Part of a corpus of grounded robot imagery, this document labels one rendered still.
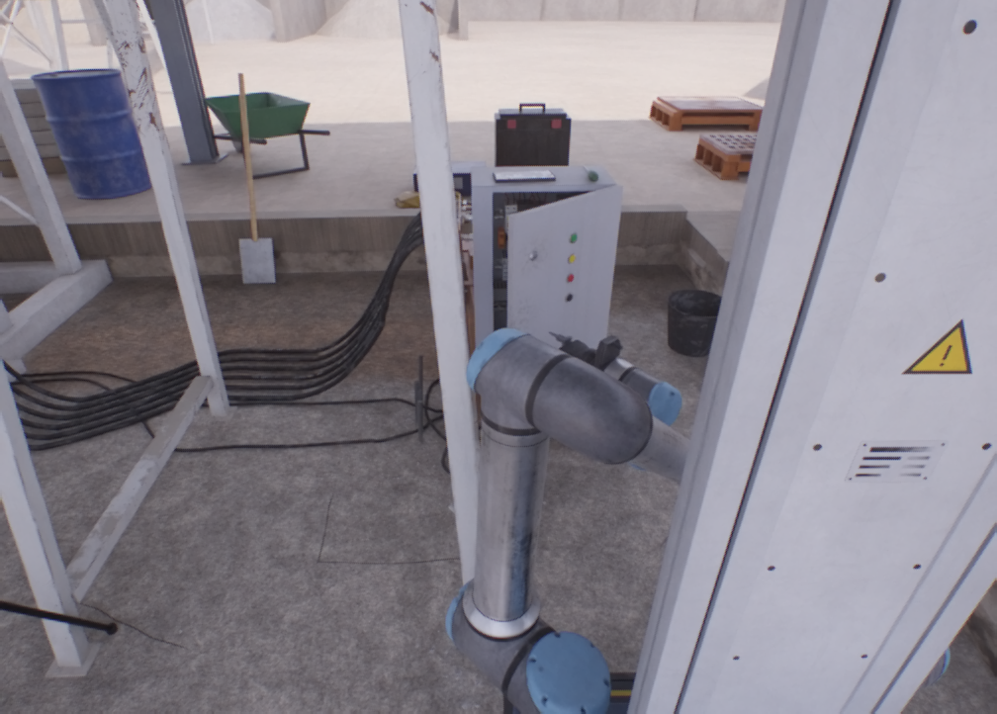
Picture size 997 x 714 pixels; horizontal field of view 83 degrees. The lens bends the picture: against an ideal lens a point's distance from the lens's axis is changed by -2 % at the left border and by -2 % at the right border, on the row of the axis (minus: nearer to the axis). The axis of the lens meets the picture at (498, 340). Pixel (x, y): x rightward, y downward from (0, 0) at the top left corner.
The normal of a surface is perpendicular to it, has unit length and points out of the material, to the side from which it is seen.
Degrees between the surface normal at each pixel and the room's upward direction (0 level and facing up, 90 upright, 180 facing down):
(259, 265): 70
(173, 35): 90
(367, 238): 90
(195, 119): 90
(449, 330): 81
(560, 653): 5
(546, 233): 90
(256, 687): 0
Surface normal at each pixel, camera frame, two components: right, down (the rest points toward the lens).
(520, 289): 0.65, 0.40
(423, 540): 0.00, -0.86
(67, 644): 0.05, 0.37
